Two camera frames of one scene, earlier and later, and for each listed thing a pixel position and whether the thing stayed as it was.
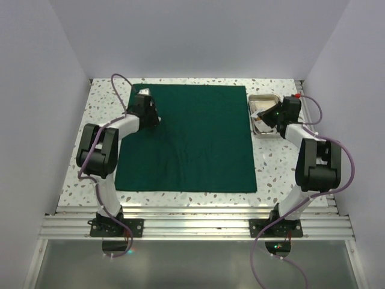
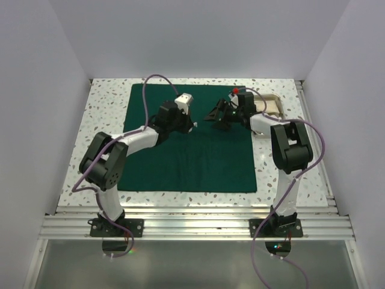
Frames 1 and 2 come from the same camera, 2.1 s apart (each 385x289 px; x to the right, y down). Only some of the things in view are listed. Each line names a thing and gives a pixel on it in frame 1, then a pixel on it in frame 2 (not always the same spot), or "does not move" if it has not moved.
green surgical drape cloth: x=202 y=143 does not move
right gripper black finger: x=277 y=112 → x=219 y=112
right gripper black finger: x=269 y=120 → x=224 y=124
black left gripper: x=154 y=119 → x=187 y=123
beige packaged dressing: x=257 y=105 does not move
